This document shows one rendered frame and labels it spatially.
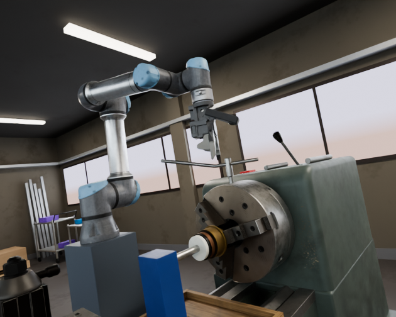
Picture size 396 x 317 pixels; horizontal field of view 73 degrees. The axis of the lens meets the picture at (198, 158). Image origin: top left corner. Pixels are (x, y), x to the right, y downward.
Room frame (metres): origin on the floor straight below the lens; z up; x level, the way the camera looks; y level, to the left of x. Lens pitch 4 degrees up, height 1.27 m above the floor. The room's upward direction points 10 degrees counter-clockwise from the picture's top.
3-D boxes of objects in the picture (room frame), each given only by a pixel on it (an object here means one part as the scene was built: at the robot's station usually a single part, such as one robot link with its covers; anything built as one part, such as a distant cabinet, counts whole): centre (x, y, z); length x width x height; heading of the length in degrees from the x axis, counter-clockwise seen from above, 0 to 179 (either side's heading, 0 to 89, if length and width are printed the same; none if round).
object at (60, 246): (6.18, 3.49, 0.51); 1.05 x 0.61 x 1.03; 50
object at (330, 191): (1.21, -0.36, 1.06); 0.59 x 0.48 x 0.39; 137
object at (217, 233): (0.80, 0.00, 1.08); 0.09 x 0.09 x 0.09; 47
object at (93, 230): (1.09, 0.44, 1.15); 0.15 x 0.15 x 0.10
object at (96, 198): (1.09, 0.44, 1.27); 0.13 x 0.12 x 0.14; 145
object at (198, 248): (0.72, 0.08, 1.08); 0.13 x 0.07 x 0.07; 137
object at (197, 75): (0.90, -0.05, 1.62); 0.09 x 0.08 x 0.11; 55
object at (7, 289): (0.52, 0.38, 1.14); 0.08 x 0.08 x 0.03
